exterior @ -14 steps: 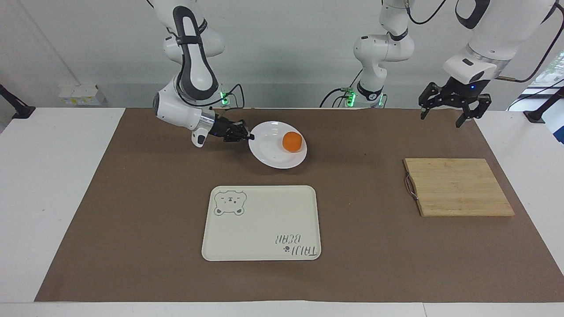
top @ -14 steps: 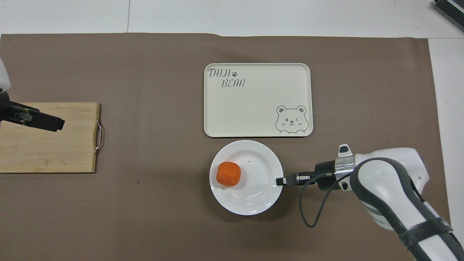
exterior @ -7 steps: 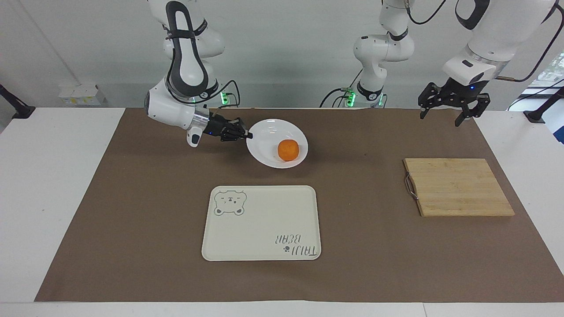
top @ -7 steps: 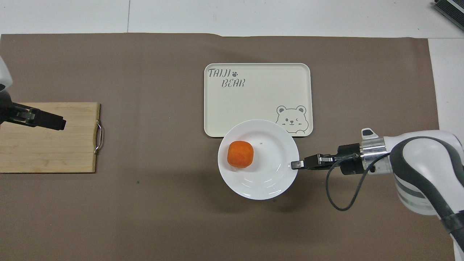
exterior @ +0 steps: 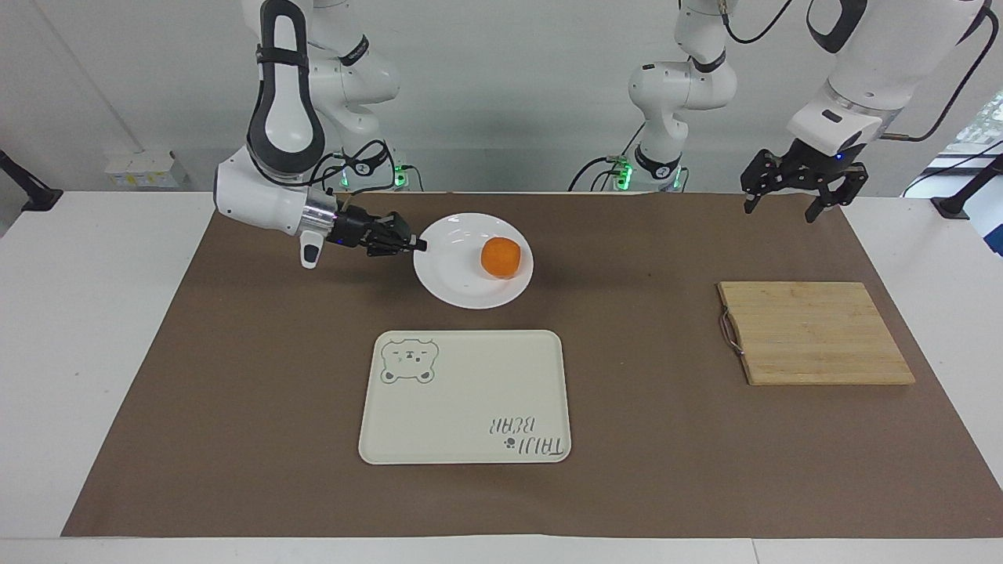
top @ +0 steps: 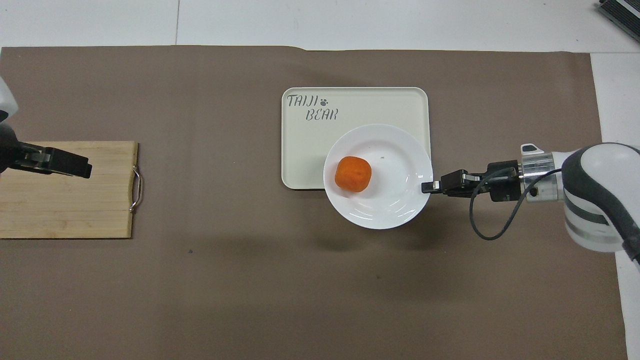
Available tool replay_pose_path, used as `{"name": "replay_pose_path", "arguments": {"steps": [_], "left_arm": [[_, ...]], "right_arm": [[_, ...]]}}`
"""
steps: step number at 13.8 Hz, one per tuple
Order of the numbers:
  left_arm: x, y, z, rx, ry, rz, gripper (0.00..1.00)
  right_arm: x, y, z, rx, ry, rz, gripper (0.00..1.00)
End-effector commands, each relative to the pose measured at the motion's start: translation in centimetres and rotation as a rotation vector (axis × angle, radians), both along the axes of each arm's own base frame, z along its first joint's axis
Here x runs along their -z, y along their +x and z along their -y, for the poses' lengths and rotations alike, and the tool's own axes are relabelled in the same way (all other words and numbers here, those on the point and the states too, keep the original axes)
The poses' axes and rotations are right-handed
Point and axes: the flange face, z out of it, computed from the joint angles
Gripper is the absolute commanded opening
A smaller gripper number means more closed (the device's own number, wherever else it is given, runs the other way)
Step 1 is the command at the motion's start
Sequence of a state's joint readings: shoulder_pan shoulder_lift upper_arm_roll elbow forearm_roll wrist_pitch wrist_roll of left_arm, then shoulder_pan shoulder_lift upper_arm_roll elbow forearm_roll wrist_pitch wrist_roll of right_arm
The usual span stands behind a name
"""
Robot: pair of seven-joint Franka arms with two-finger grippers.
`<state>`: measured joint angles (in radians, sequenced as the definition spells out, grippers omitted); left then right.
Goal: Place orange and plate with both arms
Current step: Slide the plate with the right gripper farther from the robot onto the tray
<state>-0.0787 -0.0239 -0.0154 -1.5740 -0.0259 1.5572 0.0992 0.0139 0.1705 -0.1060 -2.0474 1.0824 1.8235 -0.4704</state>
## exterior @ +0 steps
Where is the white wall socket box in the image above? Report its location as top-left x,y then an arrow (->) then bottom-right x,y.
104,148 -> 190,190

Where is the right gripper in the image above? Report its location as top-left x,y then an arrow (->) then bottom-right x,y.
332,205 -> 429,259

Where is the white round plate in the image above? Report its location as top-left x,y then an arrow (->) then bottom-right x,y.
412,212 -> 535,310

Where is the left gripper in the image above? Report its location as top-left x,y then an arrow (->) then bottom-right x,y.
740,139 -> 870,225

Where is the black cable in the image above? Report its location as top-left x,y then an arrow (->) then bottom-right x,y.
719,0 -> 795,45
310,139 -> 394,197
879,6 -> 1001,143
901,138 -> 1003,198
569,154 -> 629,193

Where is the wooden cutting board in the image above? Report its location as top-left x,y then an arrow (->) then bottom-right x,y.
717,280 -> 917,387

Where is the orange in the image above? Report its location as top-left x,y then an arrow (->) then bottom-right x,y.
480,237 -> 523,280

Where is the black stand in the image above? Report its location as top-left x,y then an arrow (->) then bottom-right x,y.
931,154 -> 1003,221
0,148 -> 64,213

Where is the cream tray with bear print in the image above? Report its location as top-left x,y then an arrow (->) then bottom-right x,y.
358,329 -> 573,466

